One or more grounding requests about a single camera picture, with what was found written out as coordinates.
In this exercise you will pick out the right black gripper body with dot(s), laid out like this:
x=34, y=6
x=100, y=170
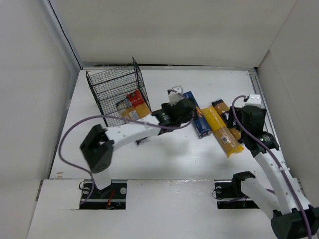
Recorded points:
x=233, y=117

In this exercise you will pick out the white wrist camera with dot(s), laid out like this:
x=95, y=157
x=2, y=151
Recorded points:
x=175, y=95
x=253, y=100

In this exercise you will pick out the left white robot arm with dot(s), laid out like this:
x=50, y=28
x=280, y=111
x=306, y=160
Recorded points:
x=98, y=146

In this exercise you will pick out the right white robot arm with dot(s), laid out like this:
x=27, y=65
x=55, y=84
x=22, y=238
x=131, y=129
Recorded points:
x=290, y=213

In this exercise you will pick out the black wire mesh shelf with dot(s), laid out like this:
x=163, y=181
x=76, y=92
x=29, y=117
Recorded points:
x=110, y=86

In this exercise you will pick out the blue Barilla spaghetti box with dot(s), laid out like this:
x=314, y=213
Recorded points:
x=200, y=124

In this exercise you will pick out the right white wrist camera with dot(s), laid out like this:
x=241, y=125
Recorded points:
x=253, y=100

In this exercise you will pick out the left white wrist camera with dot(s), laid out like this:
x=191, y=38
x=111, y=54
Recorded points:
x=175, y=95

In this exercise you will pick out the yellow spaghetti bag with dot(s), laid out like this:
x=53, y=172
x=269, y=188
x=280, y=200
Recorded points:
x=223, y=135

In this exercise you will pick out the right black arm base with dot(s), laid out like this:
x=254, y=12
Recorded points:
x=228, y=194

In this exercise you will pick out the dark label spaghetti bag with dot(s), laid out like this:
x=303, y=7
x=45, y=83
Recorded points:
x=223, y=110

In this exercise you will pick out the red spaghetti bag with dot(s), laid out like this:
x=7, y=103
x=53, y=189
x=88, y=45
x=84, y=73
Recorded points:
x=139, y=104

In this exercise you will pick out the blue patterned spaghetti bag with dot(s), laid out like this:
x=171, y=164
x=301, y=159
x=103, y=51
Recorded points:
x=126, y=110

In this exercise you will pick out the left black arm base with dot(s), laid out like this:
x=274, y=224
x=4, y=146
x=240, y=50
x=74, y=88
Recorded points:
x=113, y=198

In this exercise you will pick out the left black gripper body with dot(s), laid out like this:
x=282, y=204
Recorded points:
x=189, y=109

